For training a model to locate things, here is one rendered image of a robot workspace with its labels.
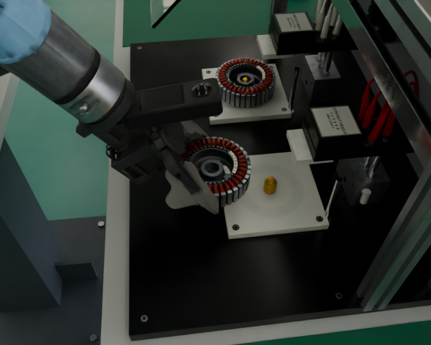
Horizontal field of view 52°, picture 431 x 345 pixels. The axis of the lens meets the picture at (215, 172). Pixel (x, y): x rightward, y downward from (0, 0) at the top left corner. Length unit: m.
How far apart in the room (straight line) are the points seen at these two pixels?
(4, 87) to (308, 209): 0.66
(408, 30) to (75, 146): 1.59
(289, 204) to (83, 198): 1.15
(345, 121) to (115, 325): 0.41
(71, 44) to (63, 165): 1.39
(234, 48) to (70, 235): 0.93
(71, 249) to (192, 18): 0.88
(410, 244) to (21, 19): 0.43
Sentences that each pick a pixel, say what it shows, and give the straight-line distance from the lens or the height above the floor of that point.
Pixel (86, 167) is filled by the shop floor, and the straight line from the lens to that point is 1.83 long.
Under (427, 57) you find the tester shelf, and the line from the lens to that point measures 0.47.
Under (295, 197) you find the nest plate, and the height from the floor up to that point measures 0.78.
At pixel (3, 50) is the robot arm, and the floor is 1.09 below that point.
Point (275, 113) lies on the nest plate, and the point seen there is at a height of 0.78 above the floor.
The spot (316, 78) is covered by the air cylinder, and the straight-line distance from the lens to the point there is 0.84.
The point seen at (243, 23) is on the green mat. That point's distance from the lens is 1.11.
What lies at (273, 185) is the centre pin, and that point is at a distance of 0.68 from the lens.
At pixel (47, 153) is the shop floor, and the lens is 1.93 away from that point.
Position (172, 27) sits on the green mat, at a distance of 1.10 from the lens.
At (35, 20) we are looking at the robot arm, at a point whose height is 1.11.
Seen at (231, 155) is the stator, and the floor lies 0.86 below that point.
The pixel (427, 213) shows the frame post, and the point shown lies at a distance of 0.45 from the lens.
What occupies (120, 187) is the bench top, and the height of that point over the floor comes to 0.75.
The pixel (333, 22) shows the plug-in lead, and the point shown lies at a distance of 0.84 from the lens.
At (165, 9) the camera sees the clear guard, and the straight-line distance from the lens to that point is 0.61.
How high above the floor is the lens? 1.33
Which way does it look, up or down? 50 degrees down
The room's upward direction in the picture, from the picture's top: straight up
